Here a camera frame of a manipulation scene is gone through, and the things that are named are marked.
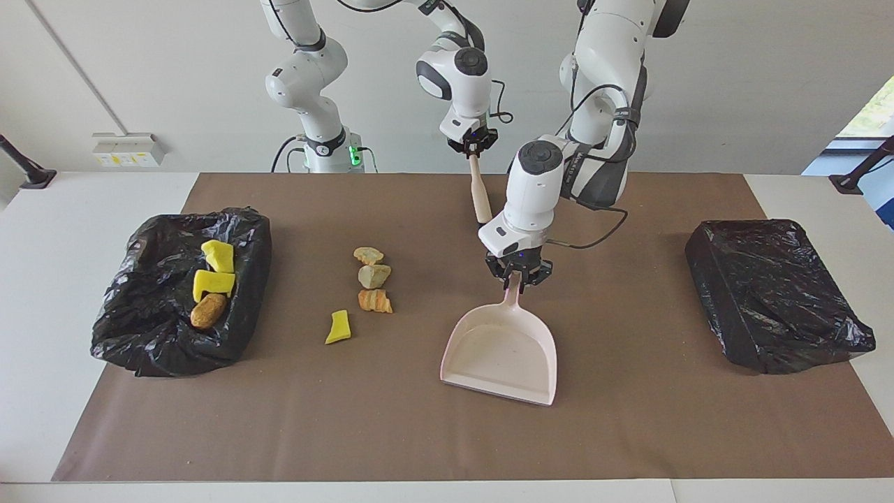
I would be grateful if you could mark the small yellow foam piece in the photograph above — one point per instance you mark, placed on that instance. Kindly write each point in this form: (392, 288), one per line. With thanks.
(339, 328)

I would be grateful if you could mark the brown paper table mat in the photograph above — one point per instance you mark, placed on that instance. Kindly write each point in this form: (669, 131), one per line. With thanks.
(447, 433)

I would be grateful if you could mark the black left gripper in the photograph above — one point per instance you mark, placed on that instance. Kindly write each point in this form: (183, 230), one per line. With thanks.
(518, 264)

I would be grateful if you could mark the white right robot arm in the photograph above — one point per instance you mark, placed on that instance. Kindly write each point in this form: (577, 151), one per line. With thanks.
(307, 70)

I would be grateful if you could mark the beige plastic dustpan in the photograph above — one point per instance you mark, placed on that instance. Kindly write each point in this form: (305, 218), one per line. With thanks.
(503, 349)

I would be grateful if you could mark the open black bag lined bin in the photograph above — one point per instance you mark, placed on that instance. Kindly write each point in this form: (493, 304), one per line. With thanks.
(154, 342)

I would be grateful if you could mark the flat black bag wrapped bin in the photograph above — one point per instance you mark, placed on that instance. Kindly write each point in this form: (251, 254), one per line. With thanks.
(768, 293)

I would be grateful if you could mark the orange striped croissant toy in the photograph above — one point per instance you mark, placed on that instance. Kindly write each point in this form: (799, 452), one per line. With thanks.
(375, 301)

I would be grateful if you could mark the window with green view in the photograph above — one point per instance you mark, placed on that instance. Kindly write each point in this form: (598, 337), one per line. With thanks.
(880, 112)

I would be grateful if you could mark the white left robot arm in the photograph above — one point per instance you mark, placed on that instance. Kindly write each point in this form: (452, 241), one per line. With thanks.
(607, 42)

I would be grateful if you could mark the yellow u-shaped foam piece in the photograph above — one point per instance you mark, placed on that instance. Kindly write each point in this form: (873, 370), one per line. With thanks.
(209, 281)

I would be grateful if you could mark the pale tan lumpy bread toy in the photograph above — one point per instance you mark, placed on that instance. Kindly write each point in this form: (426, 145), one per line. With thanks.
(368, 255)

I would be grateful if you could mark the grey-green ridged bread toy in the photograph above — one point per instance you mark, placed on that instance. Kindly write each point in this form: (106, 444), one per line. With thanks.
(374, 276)

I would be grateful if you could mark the brown potato-shaped toy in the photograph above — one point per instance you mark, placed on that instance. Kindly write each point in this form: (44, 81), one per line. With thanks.
(207, 311)

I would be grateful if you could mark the white wall socket box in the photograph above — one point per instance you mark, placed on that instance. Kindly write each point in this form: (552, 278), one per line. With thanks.
(129, 148)

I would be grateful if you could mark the yellow wedge foam piece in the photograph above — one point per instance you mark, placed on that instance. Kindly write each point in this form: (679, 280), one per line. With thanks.
(219, 257)

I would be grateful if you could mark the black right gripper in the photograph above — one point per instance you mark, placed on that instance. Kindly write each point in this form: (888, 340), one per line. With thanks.
(475, 138)

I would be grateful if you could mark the beige brush with black bristles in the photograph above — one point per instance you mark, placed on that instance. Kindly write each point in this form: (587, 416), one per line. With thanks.
(479, 195)

